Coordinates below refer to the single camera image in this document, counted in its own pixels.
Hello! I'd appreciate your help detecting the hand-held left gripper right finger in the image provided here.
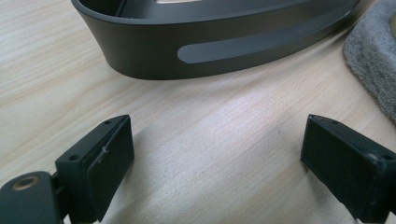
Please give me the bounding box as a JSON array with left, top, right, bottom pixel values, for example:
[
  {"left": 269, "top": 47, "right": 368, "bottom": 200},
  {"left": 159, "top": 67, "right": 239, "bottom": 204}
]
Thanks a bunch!
[{"left": 300, "top": 113, "right": 396, "bottom": 224}]

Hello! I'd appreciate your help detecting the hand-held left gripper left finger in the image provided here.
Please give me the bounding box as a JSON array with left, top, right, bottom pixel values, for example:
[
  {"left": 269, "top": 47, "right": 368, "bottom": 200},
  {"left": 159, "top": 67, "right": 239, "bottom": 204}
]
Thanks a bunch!
[{"left": 54, "top": 114, "right": 135, "bottom": 224}]

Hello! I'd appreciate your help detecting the grey felt mat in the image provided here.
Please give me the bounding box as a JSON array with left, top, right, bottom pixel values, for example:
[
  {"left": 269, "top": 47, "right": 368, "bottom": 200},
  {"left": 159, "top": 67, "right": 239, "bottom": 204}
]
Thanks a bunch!
[{"left": 343, "top": 0, "right": 396, "bottom": 123}]

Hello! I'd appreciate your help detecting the dark grey plastic tray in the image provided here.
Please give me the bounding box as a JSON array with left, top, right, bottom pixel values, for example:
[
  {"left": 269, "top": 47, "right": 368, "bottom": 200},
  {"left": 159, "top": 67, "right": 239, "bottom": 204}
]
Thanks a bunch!
[{"left": 70, "top": 0, "right": 362, "bottom": 80}]

